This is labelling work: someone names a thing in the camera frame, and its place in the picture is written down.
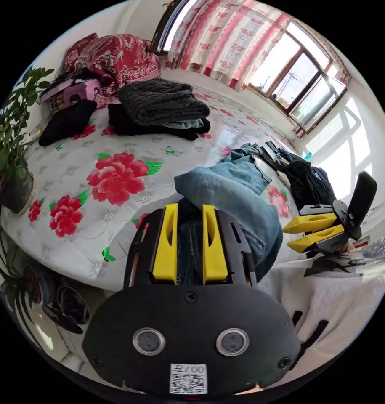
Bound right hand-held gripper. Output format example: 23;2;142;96
282;199;363;253

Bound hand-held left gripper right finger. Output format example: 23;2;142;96
202;204;228;284

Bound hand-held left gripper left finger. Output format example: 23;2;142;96
152;203;179;282

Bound light blue jeans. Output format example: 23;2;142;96
174;143;284;282

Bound pile of dark unfolded clothes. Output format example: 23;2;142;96
264;140;338;210

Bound person's body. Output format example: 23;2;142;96
255;233;385;391

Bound bed with floral sheet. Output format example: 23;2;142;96
0;68;306;292

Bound dark shoe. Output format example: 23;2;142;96
42;285;91;335

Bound pile of folded clothes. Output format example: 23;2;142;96
108;78;211;141

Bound black garment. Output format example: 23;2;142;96
38;99;98;147

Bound pink carton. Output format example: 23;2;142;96
40;78;102;112

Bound potted green plant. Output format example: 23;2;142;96
0;65;56;217

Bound red floral rolled blanket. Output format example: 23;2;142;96
64;32;162;110

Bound red floral curtain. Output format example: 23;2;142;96
166;0;351;92

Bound window with brown frame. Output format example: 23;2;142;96
248;21;349;134

